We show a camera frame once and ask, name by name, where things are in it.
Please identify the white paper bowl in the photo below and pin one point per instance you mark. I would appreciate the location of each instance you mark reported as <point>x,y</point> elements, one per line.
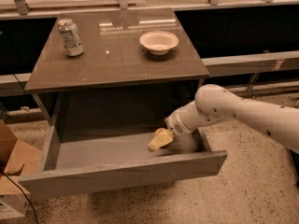
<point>158,42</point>

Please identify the silver soda can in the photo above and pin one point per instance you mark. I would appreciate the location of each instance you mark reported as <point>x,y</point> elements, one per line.
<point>68,31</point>

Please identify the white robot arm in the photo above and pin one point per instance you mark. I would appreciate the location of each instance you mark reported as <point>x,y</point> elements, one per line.
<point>213,103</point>

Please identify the brown cardboard box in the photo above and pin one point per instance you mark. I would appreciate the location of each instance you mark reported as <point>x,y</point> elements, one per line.
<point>17,158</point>

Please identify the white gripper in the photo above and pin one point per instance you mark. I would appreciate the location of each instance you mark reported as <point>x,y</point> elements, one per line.
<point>175,125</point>

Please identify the open grey top drawer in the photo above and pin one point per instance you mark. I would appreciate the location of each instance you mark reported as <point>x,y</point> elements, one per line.
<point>98,141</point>

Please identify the white labelled box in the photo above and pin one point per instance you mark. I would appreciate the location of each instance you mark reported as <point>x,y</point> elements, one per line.
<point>13,206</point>

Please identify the grey cabinet with glossy top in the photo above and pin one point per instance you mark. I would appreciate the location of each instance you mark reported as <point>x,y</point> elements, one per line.
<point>112,54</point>

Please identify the grey metal wall rail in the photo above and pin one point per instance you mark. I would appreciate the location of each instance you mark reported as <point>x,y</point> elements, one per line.
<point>218,67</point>

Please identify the orange fruit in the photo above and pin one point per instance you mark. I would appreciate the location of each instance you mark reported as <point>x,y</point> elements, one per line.
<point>159,130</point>

